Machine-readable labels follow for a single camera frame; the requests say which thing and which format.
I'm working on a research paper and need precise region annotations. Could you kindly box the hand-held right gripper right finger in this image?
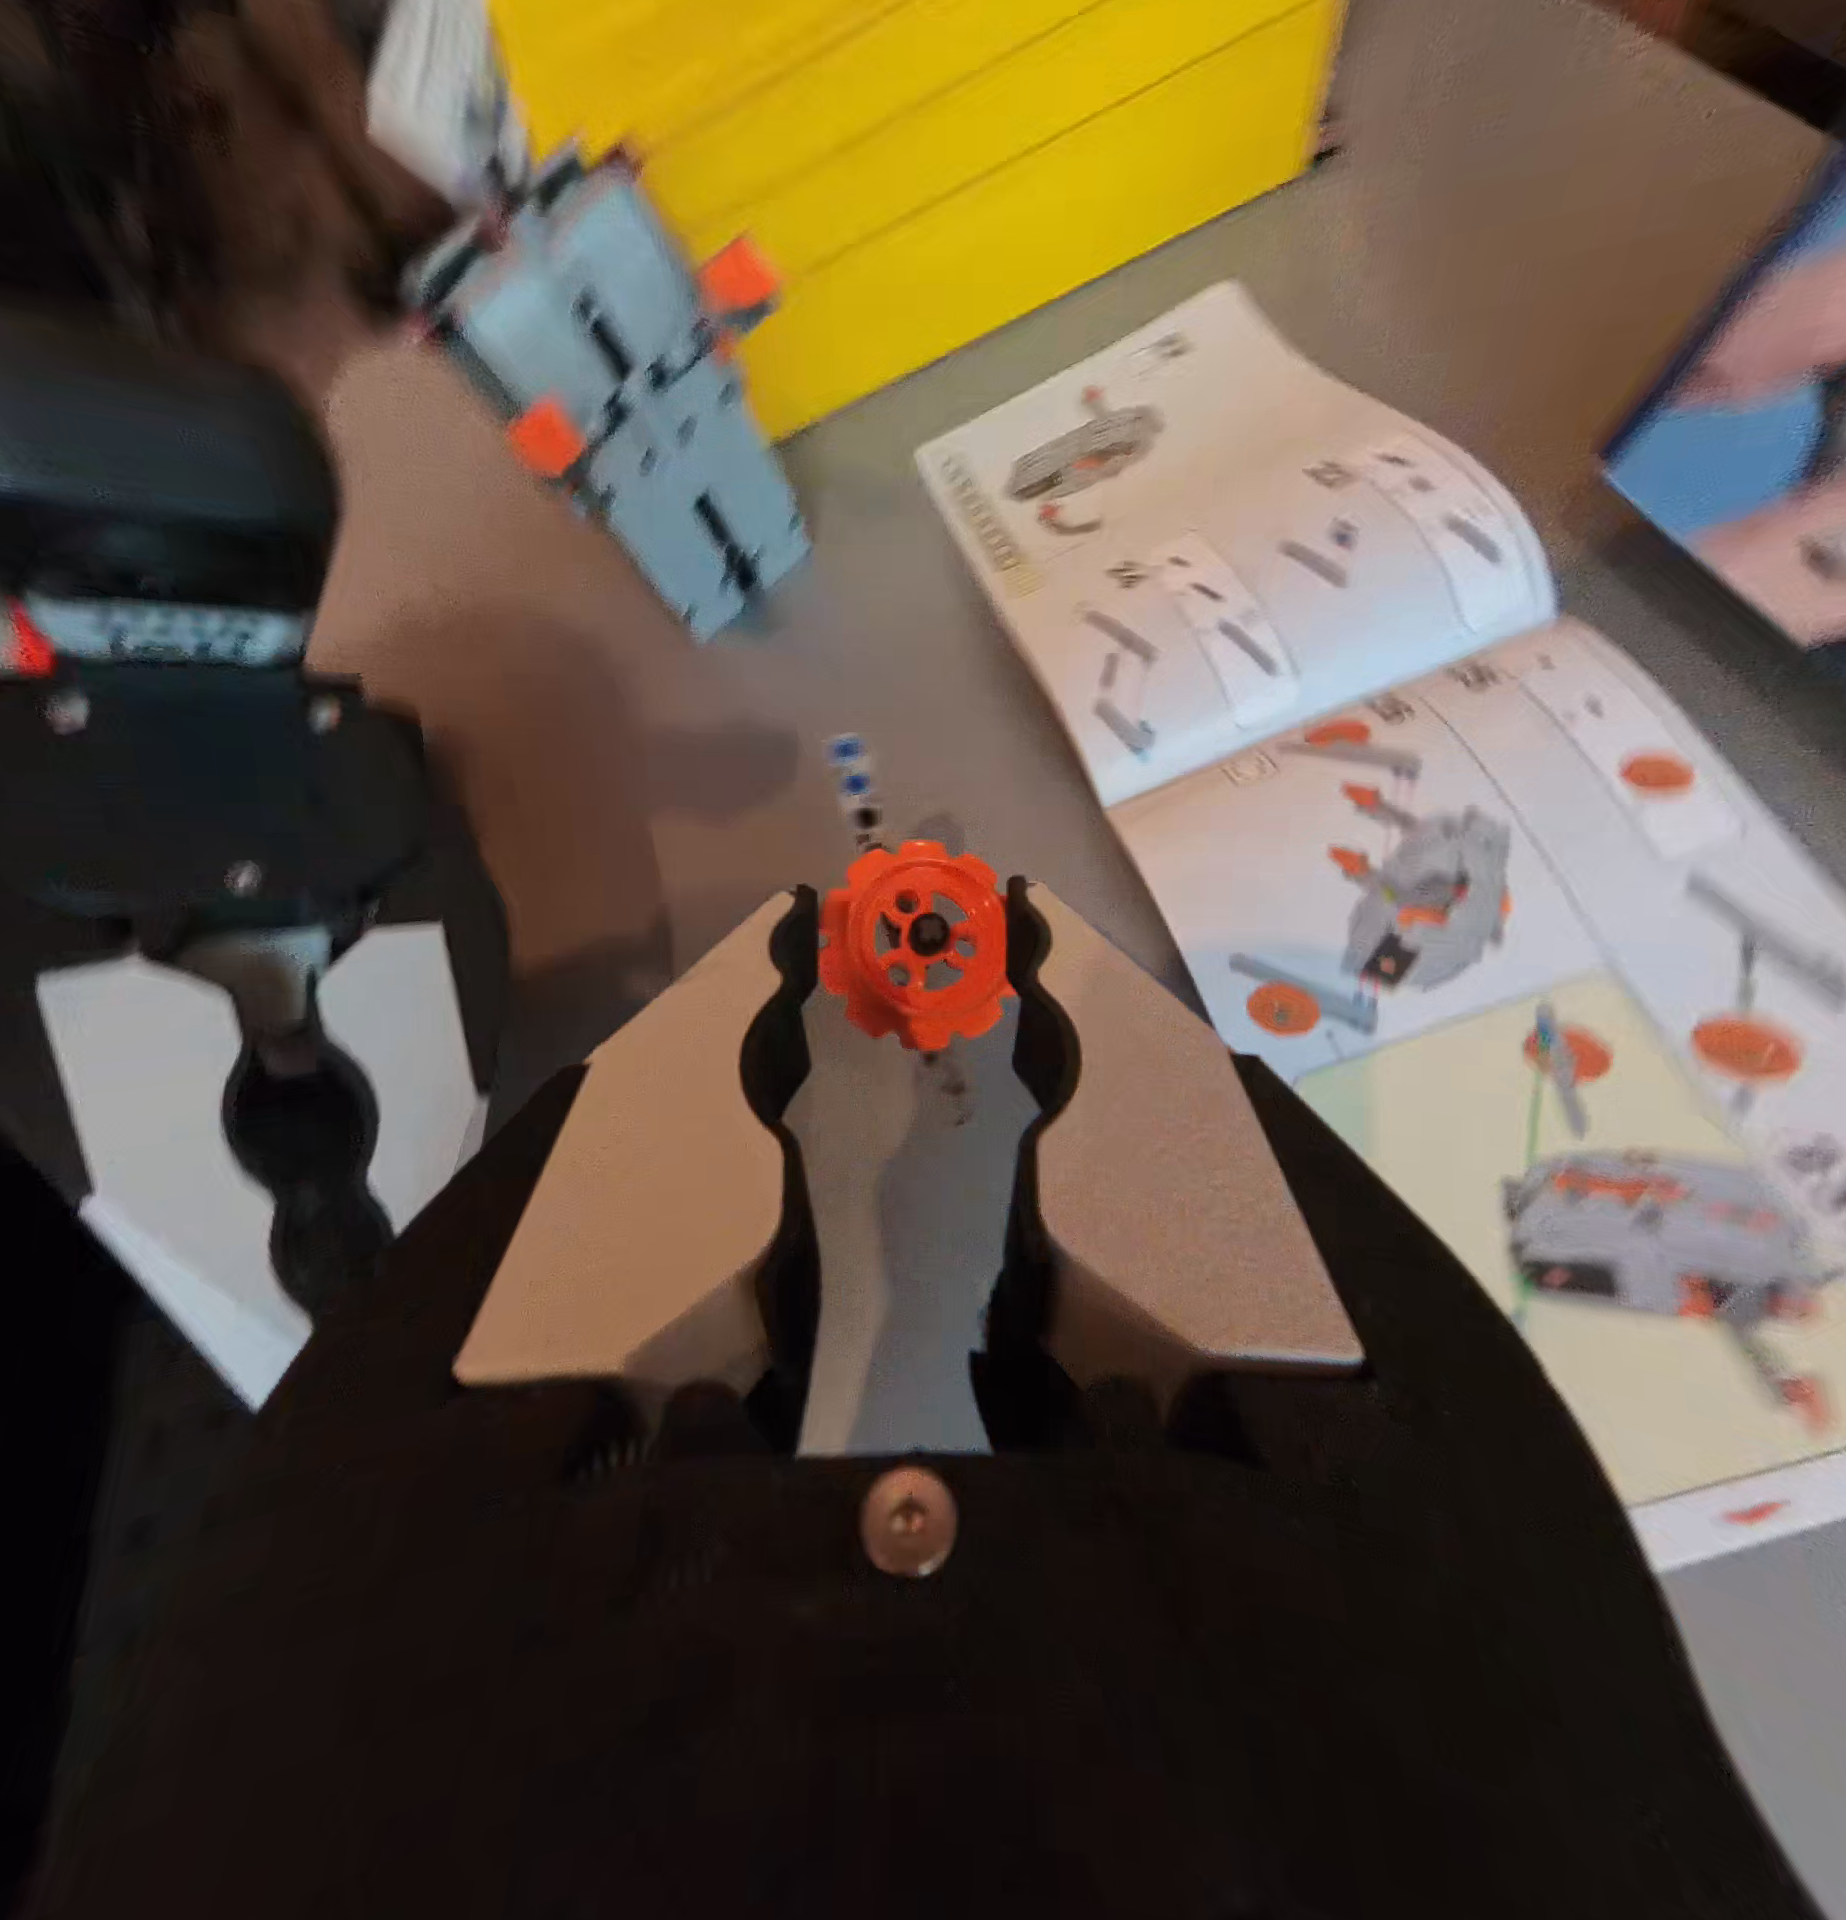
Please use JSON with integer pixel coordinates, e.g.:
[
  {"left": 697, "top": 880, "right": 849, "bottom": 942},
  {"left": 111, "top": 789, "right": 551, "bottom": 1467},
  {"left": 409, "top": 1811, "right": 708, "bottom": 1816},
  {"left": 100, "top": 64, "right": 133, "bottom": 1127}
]
[{"left": 986, "top": 877, "right": 1369, "bottom": 1453}]

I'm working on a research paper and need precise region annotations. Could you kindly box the orange toy gear wheel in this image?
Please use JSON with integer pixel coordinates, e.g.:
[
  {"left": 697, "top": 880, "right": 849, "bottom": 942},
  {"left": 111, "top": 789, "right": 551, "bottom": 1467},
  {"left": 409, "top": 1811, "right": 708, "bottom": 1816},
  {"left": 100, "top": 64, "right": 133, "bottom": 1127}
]
[{"left": 815, "top": 835, "right": 1013, "bottom": 1056}]

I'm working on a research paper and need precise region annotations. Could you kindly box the blue toy box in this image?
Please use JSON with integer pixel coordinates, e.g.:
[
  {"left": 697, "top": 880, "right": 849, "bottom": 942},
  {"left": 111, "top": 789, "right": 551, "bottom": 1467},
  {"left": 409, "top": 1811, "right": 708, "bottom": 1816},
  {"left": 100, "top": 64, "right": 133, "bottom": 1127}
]
[{"left": 1599, "top": 132, "right": 1846, "bottom": 659}]

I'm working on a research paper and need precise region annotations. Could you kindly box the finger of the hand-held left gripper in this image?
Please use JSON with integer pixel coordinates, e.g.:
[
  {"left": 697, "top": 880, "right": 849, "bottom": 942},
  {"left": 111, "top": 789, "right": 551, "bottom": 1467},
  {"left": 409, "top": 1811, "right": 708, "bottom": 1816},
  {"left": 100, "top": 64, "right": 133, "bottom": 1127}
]
[
  {"left": 300, "top": 922, "right": 484, "bottom": 1312},
  {"left": 42, "top": 956, "right": 327, "bottom": 1413}
]

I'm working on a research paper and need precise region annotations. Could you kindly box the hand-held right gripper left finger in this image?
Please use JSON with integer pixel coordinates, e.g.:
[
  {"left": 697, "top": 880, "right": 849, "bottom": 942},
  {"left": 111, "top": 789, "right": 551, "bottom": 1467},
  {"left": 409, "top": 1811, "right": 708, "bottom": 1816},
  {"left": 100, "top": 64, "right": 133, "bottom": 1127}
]
[{"left": 455, "top": 886, "right": 827, "bottom": 1453}]

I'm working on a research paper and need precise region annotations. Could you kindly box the grey brick toy model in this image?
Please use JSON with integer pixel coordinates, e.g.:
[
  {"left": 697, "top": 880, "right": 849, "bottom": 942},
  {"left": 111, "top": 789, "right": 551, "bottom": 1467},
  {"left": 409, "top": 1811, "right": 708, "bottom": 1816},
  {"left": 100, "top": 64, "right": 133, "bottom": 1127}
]
[{"left": 407, "top": 139, "right": 815, "bottom": 644}]

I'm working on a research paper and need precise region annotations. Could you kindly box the white printed sheet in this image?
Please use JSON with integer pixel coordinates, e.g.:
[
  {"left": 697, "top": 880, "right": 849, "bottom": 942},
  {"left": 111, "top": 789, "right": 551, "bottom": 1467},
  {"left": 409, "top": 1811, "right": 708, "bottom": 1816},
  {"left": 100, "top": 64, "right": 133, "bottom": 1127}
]
[{"left": 366, "top": 0, "right": 525, "bottom": 201}]

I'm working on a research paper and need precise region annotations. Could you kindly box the yellow storage box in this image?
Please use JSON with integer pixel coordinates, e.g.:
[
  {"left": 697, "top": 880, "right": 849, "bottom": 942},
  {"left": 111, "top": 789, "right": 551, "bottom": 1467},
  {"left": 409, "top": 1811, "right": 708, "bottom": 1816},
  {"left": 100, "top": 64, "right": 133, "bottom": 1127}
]
[{"left": 484, "top": 0, "right": 1347, "bottom": 444}]

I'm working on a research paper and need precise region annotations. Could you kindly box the open instruction booklet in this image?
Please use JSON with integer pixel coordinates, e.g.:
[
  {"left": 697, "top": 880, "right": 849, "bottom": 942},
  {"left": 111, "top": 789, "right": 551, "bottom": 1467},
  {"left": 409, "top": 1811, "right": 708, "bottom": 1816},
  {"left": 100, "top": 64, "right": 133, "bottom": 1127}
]
[{"left": 913, "top": 276, "right": 1846, "bottom": 1572}]

